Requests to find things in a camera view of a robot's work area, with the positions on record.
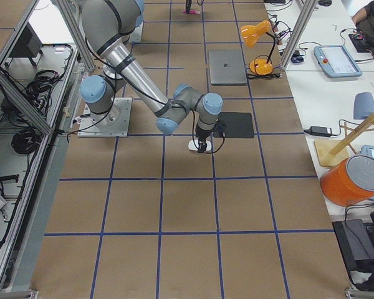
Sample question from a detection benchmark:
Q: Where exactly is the wooden stand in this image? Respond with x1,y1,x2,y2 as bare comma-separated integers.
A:
314,112,374,168

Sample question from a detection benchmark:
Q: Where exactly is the black mousepad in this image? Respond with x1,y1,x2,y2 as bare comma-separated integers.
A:
213,112,254,138

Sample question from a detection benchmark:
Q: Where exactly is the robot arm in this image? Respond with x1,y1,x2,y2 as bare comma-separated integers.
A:
81,1,223,153

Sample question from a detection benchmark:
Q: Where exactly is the black lamp power cable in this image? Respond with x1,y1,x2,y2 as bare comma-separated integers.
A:
246,72,283,80

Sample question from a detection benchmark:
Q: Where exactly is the white computer mouse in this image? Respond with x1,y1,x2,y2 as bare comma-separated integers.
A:
188,140,213,153

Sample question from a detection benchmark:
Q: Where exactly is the black power adapter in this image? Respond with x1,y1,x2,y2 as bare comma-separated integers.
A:
309,126,332,137

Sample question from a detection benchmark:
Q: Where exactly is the orange cylindrical container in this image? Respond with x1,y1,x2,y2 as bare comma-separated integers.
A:
320,154,374,207

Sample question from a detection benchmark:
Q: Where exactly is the pink marker pen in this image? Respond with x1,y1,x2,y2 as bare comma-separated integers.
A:
182,10,201,15

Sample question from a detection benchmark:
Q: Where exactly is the orange desk lamp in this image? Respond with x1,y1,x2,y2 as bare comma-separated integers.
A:
240,20,274,76

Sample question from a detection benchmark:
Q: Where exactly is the grey closed laptop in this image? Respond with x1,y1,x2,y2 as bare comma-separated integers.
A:
208,49,247,86

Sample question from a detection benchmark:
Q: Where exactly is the aluminium frame post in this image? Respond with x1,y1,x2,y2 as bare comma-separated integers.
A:
279,0,317,71

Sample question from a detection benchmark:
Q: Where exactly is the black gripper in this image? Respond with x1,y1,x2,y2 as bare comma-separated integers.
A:
195,124,226,153

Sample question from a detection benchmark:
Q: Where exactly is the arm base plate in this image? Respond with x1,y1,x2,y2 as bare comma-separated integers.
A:
129,19,144,44
77,97,133,138

